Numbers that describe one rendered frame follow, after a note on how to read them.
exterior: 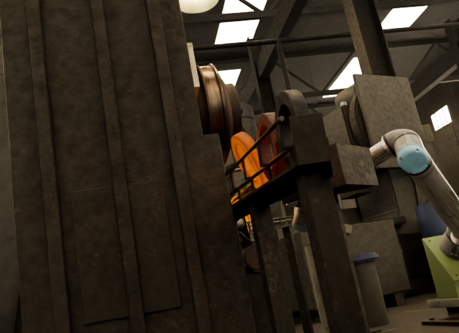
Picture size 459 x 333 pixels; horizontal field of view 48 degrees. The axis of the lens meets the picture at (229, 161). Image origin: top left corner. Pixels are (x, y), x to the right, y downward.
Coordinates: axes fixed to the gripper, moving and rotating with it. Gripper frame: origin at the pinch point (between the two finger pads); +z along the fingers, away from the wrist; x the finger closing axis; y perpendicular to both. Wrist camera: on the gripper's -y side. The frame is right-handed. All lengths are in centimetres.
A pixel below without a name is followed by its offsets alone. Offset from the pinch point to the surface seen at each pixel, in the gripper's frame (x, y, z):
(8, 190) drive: -22, -12, 105
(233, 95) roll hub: 17.5, 38.1, 12.2
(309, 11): -741, 623, -201
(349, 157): 70, 0, -23
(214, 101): 26.4, 29.7, 20.3
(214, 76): 24, 42, 22
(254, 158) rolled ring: 85, -12, 10
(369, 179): 65, -5, -32
